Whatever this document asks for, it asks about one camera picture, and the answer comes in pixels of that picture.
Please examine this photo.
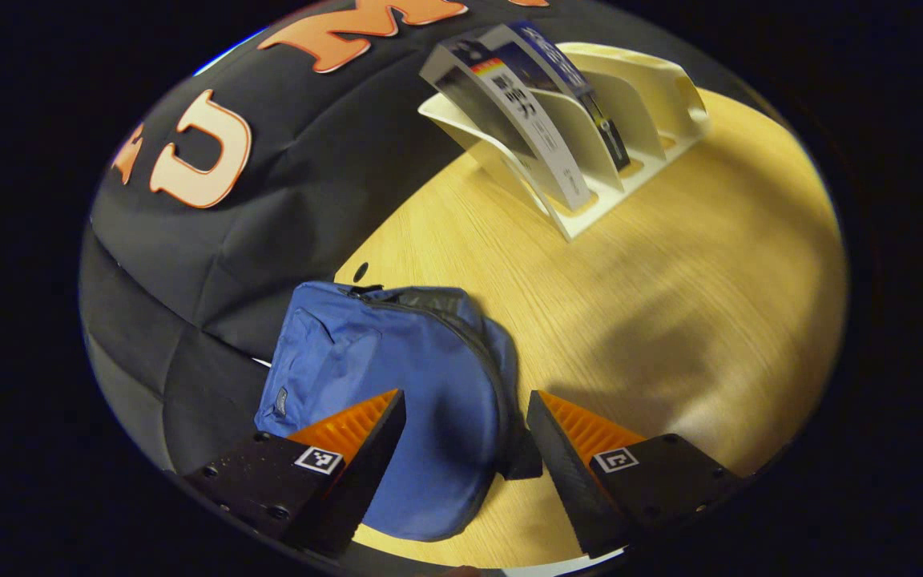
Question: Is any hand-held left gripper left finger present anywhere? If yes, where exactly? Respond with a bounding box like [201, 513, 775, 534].
[181, 389, 408, 558]

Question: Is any white bookshelf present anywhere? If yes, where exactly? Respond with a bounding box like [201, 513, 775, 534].
[417, 42, 711, 243]

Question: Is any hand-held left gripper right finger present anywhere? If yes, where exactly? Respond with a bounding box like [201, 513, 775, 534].
[526, 390, 747, 559]

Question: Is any dark cover book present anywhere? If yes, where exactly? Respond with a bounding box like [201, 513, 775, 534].
[419, 36, 595, 213]

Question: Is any blue illustrated cover book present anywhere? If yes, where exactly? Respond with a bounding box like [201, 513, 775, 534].
[502, 20, 632, 173]

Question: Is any blue schoolbag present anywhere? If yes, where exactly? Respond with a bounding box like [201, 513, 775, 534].
[255, 280, 544, 543]

